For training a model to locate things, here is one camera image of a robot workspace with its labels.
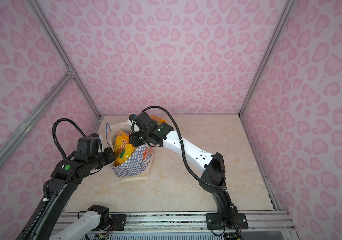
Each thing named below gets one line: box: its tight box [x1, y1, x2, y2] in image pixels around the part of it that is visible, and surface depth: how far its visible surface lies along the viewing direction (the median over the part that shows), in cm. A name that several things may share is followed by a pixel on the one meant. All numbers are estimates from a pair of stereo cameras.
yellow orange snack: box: [114, 130, 136, 167], surface depth 74 cm
